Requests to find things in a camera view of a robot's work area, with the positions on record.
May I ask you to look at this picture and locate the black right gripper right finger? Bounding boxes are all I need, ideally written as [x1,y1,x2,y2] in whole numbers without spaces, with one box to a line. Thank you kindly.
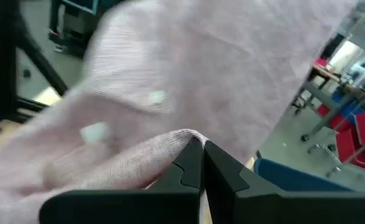
[204,140,282,224]

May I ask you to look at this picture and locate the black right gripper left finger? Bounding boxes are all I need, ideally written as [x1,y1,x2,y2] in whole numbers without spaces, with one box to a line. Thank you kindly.
[152,137,205,224]

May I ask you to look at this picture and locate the pale pink woven shirt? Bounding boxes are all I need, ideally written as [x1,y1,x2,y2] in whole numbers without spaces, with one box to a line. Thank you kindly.
[0,0,359,224]

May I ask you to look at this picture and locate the metal shelf rack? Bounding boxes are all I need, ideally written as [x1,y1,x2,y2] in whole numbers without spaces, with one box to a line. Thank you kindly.
[300,93,365,179]

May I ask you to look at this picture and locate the wooden bench metal legs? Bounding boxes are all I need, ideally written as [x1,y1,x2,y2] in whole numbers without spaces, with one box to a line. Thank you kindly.
[293,63,365,142]

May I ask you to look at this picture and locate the dark equipment cart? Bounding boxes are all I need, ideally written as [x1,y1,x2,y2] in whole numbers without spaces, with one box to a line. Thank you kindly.
[48,0,99,57]

